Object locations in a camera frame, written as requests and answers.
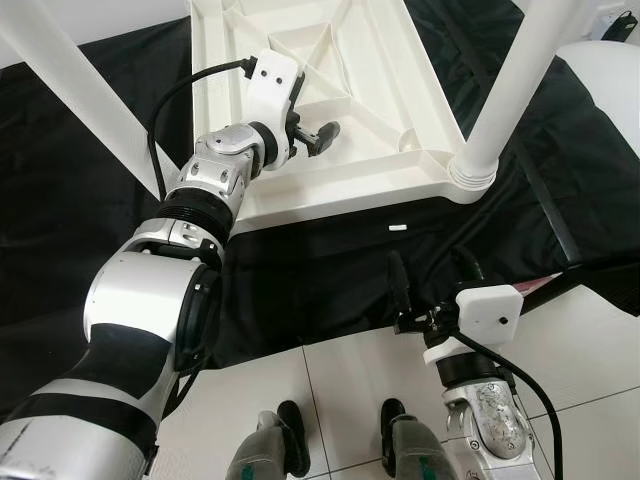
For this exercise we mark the white plastic table leg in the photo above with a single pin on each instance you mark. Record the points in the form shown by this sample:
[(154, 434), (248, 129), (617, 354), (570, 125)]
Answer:
[(520, 80), (60, 70)]

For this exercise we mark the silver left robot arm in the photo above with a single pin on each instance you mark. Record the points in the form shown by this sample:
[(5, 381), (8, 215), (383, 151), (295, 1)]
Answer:
[(140, 300)]

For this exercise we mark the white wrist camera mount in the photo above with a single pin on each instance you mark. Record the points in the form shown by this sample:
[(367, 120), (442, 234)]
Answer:
[(272, 90), (490, 310)]

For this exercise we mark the white wall socket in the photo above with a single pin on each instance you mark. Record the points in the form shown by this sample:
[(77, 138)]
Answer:
[(608, 15)]

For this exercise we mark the small white plastic piece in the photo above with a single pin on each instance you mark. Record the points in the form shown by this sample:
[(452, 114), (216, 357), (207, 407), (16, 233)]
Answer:
[(398, 228)]

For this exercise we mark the pink object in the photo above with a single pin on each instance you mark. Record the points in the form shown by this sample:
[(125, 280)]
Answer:
[(535, 285)]

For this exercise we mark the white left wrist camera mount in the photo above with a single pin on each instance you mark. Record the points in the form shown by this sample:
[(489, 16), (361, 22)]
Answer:
[(272, 90)]

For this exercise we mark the black metal table leg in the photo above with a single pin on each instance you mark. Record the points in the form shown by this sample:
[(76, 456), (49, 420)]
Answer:
[(560, 285)]

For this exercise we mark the black tablecloth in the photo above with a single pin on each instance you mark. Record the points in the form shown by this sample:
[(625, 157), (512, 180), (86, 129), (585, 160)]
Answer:
[(300, 280)]

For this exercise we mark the black power plug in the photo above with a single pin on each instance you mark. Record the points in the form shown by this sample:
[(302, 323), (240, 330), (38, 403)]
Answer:
[(625, 22)]

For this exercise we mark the grey robot left leg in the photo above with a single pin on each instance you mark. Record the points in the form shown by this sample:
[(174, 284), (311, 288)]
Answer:
[(265, 450)]

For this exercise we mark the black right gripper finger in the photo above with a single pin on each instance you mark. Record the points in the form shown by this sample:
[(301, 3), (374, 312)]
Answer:
[(468, 265), (398, 280)]

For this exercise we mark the white plastic table top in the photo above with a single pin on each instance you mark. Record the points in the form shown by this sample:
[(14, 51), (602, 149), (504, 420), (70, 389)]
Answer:
[(380, 100)]

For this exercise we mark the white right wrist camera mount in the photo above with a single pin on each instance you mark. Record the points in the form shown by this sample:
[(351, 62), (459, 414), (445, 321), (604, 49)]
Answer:
[(490, 310)]

